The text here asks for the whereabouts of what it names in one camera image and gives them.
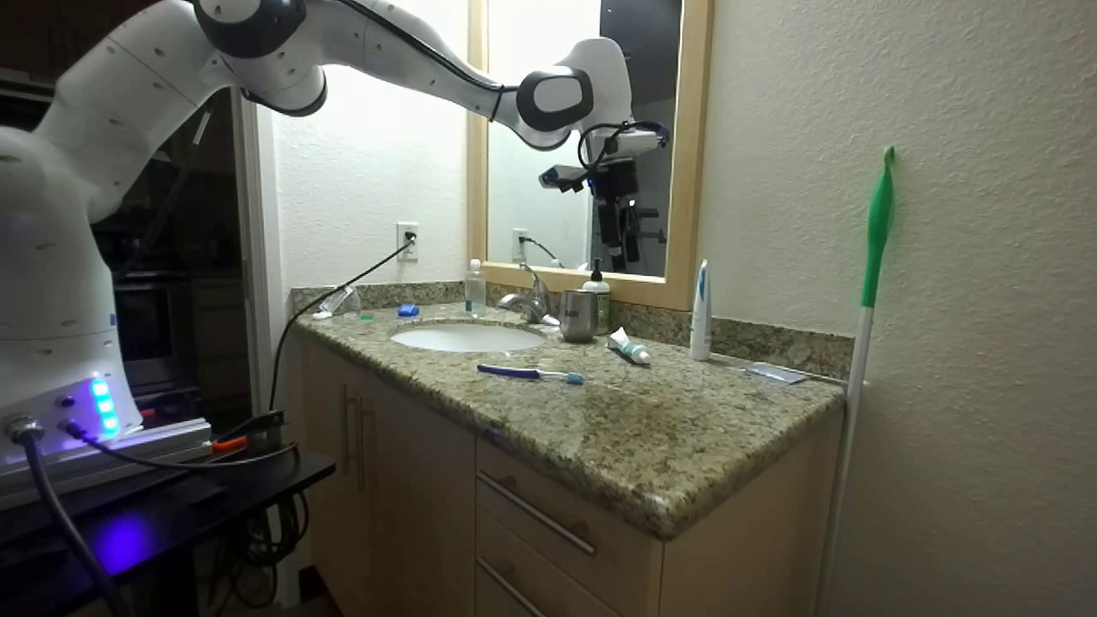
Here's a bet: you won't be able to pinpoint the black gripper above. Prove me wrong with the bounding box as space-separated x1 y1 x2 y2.
593 156 644 275

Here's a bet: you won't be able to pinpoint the small items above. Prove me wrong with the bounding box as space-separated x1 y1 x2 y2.
564 286 605 346

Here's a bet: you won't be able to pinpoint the white toothpaste tube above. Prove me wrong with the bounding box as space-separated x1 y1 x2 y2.
605 326 654 369

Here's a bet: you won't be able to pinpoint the chrome faucet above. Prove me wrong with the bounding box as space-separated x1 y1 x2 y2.
496 261 555 330

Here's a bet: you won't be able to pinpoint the blue white toothbrush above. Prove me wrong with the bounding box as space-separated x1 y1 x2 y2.
475 359 591 387

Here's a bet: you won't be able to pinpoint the white toothbrush upright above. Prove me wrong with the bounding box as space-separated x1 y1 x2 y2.
687 258 712 363

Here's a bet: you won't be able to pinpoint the pump dispenser bottle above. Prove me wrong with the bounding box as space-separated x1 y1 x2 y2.
572 258 615 337

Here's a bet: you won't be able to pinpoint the clear plastic bottle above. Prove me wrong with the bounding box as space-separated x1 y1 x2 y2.
464 258 486 323

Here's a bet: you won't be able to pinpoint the white oval sink basin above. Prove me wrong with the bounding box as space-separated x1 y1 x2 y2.
389 319 550 356

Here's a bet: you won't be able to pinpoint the clear plastic packet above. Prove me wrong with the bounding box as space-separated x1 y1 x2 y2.
741 359 809 387

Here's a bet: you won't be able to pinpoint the wooden vanity cabinet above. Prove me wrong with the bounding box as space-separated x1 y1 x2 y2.
293 337 852 617

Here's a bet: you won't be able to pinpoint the orange black clamp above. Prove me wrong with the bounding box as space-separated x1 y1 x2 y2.
209 406 287 461

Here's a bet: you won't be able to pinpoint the black robot table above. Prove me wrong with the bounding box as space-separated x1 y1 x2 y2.
0 446 339 617

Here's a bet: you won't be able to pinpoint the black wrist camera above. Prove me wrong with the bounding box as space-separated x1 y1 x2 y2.
537 161 593 196

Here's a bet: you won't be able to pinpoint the white wall outlet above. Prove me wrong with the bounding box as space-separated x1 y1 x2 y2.
396 219 425 266

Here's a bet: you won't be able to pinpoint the green white mop handle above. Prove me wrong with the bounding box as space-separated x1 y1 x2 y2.
812 145 902 617

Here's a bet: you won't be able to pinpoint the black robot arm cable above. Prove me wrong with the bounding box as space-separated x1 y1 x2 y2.
337 0 671 174

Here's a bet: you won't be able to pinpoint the metal drawer handle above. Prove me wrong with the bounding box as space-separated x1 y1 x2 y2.
475 556 550 617
477 470 599 558

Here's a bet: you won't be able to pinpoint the black power cable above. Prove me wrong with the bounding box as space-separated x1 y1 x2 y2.
264 234 417 418

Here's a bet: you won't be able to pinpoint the aluminium mounting rail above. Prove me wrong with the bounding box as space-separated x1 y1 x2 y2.
0 413 216 495

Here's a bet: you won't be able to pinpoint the grey base cable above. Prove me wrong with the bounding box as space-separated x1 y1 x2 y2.
9 418 131 617

